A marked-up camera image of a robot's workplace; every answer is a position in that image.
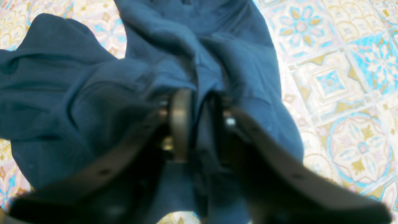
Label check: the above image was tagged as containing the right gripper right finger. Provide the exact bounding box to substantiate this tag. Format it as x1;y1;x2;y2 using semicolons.
201;93;392;224

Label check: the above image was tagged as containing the patterned tablecloth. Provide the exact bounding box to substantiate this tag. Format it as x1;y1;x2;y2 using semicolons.
0;0;398;224

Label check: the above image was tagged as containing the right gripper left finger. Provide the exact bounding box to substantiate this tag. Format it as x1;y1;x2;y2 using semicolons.
9;89;193;224

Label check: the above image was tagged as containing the dark blue t-shirt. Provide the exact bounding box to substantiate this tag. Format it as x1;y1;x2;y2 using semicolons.
1;0;304;224

